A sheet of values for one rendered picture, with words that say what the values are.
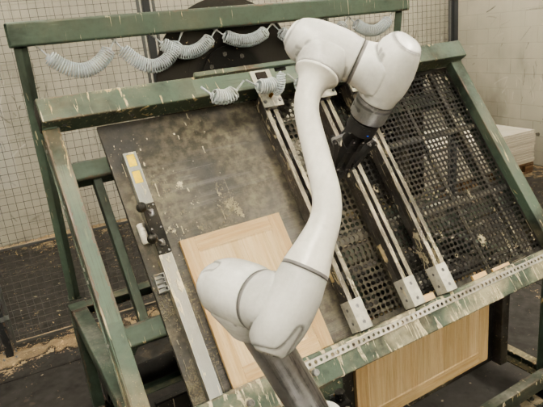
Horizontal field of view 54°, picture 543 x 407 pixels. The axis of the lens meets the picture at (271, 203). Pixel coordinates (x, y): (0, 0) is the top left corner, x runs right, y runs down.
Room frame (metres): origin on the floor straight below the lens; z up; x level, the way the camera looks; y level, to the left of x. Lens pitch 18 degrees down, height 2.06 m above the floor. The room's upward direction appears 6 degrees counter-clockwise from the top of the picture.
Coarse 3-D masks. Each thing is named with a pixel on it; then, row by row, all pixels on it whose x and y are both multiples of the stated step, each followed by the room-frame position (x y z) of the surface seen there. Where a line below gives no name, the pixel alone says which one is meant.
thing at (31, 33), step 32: (320, 0) 3.01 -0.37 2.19; (352, 0) 3.12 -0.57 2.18; (384, 0) 3.23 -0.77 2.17; (32, 32) 2.31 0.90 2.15; (64, 32) 2.37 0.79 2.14; (96, 32) 2.43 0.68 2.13; (128, 32) 2.50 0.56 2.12; (160, 32) 2.57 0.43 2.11; (32, 96) 2.33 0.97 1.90; (32, 128) 2.36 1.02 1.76; (64, 224) 2.46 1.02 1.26; (64, 256) 2.45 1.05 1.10
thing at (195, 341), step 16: (128, 176) 1.95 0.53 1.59; (144, 176) 1.95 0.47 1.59; (144, 192) 1.90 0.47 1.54; (160, 256) 1.76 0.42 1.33; (176, 272) 1.74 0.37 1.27; (176, 288) 1.71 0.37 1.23; (176, 304) 1.67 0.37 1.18; (192, 320) 1.65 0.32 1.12; (192, 336) 1.62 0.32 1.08; (192, 352) 1.58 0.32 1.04; (208, 368) 1.56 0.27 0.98; (208, 384) 1.53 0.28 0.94; (208, 400) 1.51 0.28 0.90
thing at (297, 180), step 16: (256, 80) 2.33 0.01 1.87; (272, 96) 2.31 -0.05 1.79; (272, 112) 2.32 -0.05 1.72; (272, 128) 2.25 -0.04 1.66; (272, 144) 2.26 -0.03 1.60; (288, 144) 2.22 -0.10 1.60; (288, 160) 2.17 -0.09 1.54; (288, 176) 2.16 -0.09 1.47; (304, 176) 2.14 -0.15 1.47; (304, 192) 2.09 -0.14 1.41; (304, 208) 2.08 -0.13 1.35; (336, 256) 1.96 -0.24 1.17; (336, 272) 1.91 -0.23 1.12; (336, 288) 1.91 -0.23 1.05; (352, 288) 1.89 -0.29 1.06; (352, 304) 1.84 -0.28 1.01; (352, 320) 1.83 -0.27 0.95; (368, 320) 1.82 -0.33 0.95
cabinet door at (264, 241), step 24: (264, 216) 2.02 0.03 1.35; (192, 240) 1.86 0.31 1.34; (216, 240) 1.89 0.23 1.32; (240, 240) 1.93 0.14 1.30; (264, 240) 1.96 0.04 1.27; (288, 240) 1.99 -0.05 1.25; (192, 264) 1.80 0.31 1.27; (264, 264) 1.89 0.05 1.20; (216, 336) 1.66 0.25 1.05; (312, 336) 1.76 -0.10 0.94; (240, 360) 1.63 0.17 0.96; (240, 384) 1.57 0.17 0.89
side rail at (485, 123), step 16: (448, 80) 2.96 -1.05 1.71; (464, 80) 2.90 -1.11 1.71; (464, 96) 2.87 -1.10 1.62; (480, 96) 2.87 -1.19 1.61; (480, 112) 2.79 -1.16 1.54; (480, 128) 2.78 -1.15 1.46; (496, 128) 2.76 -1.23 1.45; (496, 144) 2.69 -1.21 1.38; (496, 160) 2.68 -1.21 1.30; (512, 160) 2.66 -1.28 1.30; (512, 176) 2.60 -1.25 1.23; (512, 192) 2.59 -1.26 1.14; (528, 192) 2.56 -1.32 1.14; (528, 208) 2.51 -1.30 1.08
